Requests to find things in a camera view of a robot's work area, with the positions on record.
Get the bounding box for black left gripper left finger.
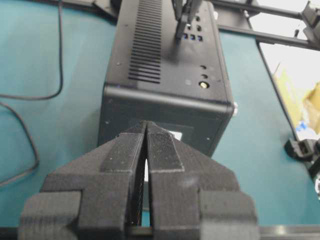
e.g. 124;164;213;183
17;122;146;240

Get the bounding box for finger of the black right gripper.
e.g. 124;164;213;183
187;0;202;24
172;0;186;21

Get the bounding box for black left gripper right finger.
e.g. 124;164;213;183
146;122;259;240

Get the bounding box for black mini PC box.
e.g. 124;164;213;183
97;0;234;156

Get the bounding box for black USB cable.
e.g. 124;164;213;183
0;0;65;187

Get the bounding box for cardboard box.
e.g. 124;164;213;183
273;62;320;135

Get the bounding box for black metal frame rail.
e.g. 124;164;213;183
92;0;320;50

